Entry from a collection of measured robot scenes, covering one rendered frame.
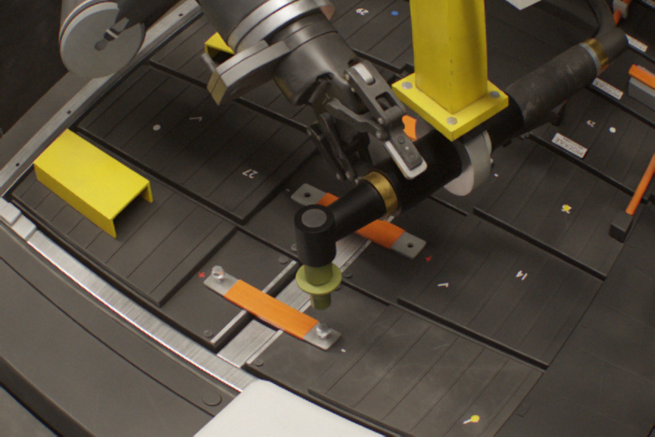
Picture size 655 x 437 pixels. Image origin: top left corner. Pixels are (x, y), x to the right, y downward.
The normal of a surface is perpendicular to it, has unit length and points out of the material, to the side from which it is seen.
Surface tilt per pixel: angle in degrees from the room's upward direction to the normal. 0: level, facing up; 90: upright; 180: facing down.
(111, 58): 90
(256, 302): 0
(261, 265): 0
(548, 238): 0
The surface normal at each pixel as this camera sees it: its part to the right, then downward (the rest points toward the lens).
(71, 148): -0.06, -0.71
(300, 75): -0.41, 0.11
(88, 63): 0.21, 0.68
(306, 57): -0.18, -0.06
